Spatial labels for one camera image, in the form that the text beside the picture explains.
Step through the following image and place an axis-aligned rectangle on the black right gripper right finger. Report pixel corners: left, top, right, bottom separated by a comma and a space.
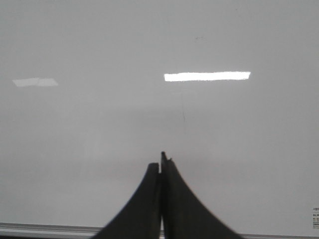
161, 152, 241, 239

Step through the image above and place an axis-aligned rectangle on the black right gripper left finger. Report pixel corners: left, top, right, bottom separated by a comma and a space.
92, 163, 161, 239

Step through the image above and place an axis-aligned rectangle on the white label sticker on whiteboard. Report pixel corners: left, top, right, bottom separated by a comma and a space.
311, 207, 319, 229

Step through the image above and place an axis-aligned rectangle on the white whiteboard with aluminium frame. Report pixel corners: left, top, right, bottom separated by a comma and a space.
0, 0, 319, 237

